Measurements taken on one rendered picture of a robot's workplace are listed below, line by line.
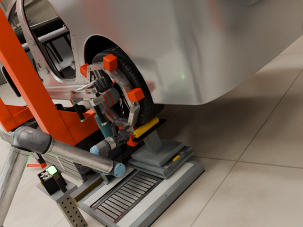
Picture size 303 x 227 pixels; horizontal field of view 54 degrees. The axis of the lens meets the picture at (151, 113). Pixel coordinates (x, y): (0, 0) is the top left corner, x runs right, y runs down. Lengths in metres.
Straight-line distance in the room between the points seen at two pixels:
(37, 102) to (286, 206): 1.95
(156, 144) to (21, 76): 1.21
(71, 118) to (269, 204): 1.70
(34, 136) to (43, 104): 0.90
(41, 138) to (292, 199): 1.53
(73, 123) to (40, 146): 1.04
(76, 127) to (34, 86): 0.50
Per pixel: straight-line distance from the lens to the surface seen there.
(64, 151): 1.74
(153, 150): 2.58
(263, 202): 2.11
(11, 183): 1.83
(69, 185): 2.26
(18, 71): 2.53
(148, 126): 2.37
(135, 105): 2.14
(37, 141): 1.68
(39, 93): 2.56
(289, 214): 2.01
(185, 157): 2.55
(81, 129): 2.71
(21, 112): 4.52
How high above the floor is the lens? 1.41
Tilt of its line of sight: 20 degrees down
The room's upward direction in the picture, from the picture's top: 23 degrees counter-clockwise
